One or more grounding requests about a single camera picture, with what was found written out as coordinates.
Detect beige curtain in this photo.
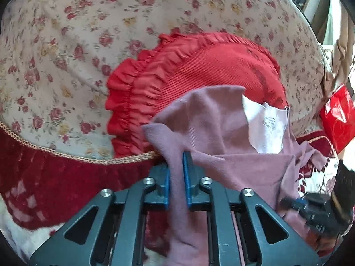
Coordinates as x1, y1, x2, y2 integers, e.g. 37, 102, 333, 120
322, 6, 355, 100

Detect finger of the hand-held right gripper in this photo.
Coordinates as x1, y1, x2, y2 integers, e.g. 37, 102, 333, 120
280, 196, 308, 217

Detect red glossy bag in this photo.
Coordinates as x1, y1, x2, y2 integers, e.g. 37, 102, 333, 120
319, 84, 355, 154

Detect red ruffled round cushion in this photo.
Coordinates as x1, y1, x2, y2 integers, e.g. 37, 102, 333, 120
105, 32, 290, 158

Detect mauve knit garment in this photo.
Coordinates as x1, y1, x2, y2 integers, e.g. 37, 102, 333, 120
141, 85, 328, 266

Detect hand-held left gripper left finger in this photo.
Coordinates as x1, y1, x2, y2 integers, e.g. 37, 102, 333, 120
29, 163, 171, 266

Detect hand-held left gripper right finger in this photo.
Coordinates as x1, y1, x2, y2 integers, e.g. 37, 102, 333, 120
181, 151, 322, 266

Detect dark red and white blanket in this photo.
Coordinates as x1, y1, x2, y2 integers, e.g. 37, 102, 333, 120
0, 129, 343, 266

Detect floral sofa cushion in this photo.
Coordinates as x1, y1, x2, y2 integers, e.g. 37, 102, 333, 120
0, 0, 326, 165

